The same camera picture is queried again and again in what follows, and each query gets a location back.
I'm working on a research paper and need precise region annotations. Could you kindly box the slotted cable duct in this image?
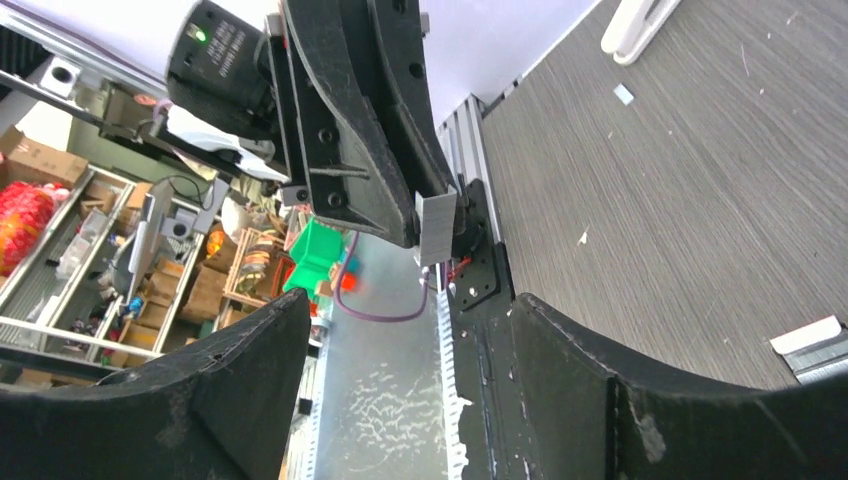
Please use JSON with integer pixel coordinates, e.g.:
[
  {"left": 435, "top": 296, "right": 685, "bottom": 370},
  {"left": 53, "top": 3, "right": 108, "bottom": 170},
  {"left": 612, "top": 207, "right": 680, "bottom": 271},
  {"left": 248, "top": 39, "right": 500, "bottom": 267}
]
[{"left": 436, "top": 282, "right": 472, "bottom": 480}]

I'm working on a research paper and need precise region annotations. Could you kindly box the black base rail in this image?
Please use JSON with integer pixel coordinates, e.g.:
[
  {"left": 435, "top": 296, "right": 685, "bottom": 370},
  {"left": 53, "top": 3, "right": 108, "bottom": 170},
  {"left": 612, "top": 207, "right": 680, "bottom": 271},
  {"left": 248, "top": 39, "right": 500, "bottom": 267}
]
[{"left": 449, "top": 179, "right": 544, "bottom": 479}]

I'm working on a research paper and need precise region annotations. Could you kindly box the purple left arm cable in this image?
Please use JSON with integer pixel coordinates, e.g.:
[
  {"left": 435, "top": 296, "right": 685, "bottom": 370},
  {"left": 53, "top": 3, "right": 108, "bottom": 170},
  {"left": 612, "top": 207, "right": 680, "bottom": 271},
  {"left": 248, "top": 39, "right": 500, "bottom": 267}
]
[{"left": 331, "top": 230, "right": 446, "bottom": 325}]

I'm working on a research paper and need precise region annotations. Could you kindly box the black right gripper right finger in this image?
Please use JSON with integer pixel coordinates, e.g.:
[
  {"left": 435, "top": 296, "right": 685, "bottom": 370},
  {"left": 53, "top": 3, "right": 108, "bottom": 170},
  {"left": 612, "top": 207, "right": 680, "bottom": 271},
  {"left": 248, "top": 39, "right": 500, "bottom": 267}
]
[{"left": 511, "top": 293, "right": 847, "bottom": 479}]

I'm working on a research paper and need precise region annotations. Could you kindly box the white stapler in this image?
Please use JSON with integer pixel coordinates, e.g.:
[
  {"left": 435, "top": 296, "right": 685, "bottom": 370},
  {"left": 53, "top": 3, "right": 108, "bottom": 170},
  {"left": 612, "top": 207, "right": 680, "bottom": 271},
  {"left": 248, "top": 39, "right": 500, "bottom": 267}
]
[{"left": 600, "top": 0, "right": 680, "bottom": 66}]

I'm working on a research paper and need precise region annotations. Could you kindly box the cluttered storage shelf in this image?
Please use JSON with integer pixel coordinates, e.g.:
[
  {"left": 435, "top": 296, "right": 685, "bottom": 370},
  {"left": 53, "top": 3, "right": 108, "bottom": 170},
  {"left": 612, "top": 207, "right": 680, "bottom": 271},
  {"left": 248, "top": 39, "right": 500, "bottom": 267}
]
[{"left": 1, "top": 166, "right": 249, "bottom": 389}]

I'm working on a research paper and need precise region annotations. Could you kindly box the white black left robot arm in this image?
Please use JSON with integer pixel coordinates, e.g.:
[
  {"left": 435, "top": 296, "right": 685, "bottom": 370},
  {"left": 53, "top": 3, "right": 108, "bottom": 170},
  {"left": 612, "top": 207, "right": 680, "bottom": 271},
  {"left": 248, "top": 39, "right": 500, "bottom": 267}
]
[{"left": 1, "top": 1, "right": 469, "bottom": 252}]

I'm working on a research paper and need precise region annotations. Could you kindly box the green plastic bin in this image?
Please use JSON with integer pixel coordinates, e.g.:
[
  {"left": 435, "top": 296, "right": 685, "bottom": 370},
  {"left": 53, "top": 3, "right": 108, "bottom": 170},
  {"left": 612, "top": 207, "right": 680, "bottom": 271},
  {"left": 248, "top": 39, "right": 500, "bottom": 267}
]
[{"left": 283, "top": 218, "right": 344, "bottom": 300}]

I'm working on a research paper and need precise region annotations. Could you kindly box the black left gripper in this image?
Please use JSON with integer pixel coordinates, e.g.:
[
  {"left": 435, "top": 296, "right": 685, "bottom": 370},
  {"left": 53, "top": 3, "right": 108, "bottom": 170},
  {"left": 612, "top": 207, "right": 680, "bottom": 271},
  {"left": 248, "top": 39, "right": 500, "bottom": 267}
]
[{"left": 265, "top": 1, "right": 454, "bottom": 248}]

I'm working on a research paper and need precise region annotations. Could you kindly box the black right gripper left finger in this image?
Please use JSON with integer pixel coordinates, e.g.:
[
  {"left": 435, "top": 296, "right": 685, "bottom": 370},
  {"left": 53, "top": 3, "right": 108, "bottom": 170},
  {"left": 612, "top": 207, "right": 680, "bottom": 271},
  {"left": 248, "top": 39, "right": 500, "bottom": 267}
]
[{"left": 1, "top": 289, "right": 311, "bottom": 479}]

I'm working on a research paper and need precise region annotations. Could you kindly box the small staple strip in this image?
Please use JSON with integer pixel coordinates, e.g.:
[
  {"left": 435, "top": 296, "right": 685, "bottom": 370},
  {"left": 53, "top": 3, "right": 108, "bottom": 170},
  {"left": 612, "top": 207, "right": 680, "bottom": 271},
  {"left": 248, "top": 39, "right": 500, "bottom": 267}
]
[{"left": 414, "top": 187, "right": 458, "bottom": 267}]

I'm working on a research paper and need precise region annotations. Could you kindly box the staple box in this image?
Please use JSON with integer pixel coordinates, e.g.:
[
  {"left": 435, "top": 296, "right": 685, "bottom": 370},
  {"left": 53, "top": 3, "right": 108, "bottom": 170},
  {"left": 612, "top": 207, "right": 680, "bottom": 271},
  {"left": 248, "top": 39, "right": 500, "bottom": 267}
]
[{"left": 769, "top": 315, "right": 847, "bottom": 385}]

